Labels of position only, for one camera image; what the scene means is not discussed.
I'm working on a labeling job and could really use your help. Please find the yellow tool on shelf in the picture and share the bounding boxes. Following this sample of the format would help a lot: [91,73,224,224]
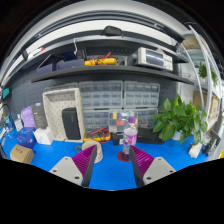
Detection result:
[84,53,117,66]

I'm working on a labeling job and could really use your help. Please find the green potted plant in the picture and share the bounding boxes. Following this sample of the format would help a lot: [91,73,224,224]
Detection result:
[152,96,208,145]

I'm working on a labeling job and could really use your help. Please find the small white box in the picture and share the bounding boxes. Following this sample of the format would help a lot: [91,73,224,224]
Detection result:
[34,127,54,145]

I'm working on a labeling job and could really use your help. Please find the dark blue storage bin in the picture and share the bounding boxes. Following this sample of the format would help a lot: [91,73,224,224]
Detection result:
[56,51,85,70]

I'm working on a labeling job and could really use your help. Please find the beige ceramic mug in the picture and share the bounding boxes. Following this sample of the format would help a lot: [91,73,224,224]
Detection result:
[76,140,103,163]

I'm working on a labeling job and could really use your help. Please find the black rectangular speaker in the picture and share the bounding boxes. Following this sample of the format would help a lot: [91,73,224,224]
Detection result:
[62,108,81,140]

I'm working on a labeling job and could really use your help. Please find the clear water bottle pink label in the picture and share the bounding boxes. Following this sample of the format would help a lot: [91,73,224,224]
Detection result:
[121,111,139,161]

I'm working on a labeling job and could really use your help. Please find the white pegboard tray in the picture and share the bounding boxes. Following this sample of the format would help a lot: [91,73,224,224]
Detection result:
[43,88,85,142]

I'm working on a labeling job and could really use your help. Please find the black box white label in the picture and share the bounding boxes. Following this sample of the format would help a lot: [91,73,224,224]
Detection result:
[112,132,123,145]

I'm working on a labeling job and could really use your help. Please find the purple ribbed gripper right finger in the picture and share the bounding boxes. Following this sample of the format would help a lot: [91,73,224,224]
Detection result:
[129,146,176,188]

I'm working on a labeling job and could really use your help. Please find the dark grey product box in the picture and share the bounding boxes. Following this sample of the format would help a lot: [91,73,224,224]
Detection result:
[31,103,47,129]

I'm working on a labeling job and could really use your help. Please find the white oscilloscope on shelf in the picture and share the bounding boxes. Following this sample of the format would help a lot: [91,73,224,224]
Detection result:
[137,47,173,71]

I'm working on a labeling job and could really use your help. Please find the white power adapter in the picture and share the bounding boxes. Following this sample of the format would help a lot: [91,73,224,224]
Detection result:
[188,143,202,158]

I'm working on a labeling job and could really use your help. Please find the black wall shelf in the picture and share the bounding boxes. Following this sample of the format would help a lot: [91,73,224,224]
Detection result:
[32,65,193,85]

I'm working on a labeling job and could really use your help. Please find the grey drawer organiser cabinets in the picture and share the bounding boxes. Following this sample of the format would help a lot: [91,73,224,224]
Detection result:
[45,80,160,132]

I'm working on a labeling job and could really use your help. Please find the white metal shelving rack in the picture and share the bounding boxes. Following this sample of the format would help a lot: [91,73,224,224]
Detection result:
[182,26,224,161]

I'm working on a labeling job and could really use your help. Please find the yellow multimeter with leads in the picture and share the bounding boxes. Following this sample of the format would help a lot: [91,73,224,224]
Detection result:
[84,127,111,143]

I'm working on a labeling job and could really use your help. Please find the clear box of coloured parts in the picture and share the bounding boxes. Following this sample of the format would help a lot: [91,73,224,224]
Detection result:
[109,112,128,133]

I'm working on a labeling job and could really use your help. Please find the red round coaster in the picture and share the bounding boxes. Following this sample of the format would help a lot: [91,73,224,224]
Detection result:
[118,151,130,162]

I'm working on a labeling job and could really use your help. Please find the purple plastic bag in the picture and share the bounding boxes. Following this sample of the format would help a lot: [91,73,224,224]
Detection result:
[21,106,36,128]

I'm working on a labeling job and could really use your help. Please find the brown cardboard box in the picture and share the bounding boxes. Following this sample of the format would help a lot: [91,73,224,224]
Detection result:
[10,144,34,164]

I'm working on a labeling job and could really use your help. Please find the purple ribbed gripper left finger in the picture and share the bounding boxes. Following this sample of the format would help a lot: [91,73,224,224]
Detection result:
[50,145,97,187]

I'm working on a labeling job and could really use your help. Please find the black flat case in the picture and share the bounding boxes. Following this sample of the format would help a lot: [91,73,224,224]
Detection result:
[137,128,163,144]

